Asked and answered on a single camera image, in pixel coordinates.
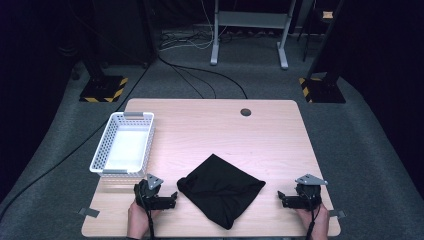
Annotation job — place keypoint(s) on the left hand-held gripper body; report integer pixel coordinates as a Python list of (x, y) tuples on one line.
[(151, 200)]

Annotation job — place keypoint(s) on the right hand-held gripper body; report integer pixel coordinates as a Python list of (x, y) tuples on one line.
[(306, 196)]

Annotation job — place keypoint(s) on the black cat print t-shirt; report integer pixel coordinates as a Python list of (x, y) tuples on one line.
[(220, 190)]

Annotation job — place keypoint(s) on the person's left hand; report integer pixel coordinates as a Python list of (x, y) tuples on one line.
[(138, 221)]

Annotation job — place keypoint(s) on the person's right hand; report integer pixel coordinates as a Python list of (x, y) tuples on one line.
[(318, 223)]

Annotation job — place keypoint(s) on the white perforated plastic basket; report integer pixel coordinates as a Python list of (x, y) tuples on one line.
[(128, 150)]

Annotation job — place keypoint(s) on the black stand with striped base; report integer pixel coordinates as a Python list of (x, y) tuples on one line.
[(103, 88), (325, 90)]

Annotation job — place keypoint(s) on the small tan tag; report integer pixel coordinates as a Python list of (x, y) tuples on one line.
[(328, 15)]

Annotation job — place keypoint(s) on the grey bracket at table edge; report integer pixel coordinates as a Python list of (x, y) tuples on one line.
[(337, 214), (89, 212)]

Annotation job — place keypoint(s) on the white metal desk frame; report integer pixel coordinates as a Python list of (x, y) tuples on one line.
[(250, 20)]

